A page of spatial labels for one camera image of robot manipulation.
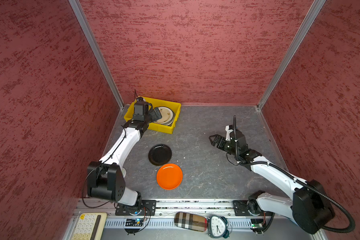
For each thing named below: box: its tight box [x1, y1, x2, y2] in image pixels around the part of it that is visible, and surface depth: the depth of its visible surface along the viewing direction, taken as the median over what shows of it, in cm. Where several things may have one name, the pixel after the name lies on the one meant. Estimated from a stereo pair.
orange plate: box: [156, 163, 184, 191], surface depth 87 cm
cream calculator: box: [71, 212, 107, 240], surface depth 69 cm
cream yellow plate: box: [153, 106, 174, 124], surface depth 112 cm
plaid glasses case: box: [174, 211, 208, 232], surface depth 69 cm
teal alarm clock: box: [207, 215, 230, 239], surface depth 67 cm
